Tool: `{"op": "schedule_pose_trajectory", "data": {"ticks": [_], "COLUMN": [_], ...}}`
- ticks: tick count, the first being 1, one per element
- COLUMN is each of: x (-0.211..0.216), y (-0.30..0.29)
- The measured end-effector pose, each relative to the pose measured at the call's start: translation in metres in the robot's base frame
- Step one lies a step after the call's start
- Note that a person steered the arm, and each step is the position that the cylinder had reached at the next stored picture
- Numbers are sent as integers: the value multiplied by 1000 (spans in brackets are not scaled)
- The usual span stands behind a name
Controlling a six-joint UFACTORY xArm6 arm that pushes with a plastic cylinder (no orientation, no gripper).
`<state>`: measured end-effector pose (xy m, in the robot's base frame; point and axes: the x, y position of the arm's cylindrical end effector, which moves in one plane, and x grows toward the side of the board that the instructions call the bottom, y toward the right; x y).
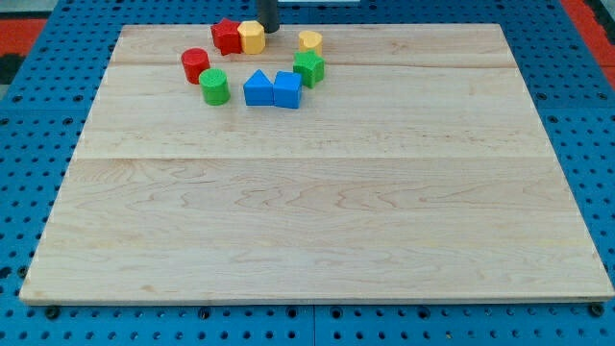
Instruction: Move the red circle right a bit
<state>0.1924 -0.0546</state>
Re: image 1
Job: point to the blue cube block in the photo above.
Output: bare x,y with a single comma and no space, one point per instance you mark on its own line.
287,90

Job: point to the blue triangle block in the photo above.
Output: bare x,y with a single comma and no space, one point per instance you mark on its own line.
258,90

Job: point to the green star block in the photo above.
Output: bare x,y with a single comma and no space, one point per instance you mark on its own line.
310,66

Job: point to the light wooden board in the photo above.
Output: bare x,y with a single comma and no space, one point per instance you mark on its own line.
417,172

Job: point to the green cylinder block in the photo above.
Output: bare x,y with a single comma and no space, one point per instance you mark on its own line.
214,86

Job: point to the yellow hexagon block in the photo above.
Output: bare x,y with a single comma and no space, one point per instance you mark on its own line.
252,37

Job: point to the red cylinder block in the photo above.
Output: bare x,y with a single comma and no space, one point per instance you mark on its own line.
195,61

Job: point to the red star block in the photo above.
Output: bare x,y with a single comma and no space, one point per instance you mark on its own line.
226,37

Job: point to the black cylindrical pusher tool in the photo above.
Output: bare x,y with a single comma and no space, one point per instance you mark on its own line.
268,15

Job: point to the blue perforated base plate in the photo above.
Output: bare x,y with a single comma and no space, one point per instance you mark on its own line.
45,110

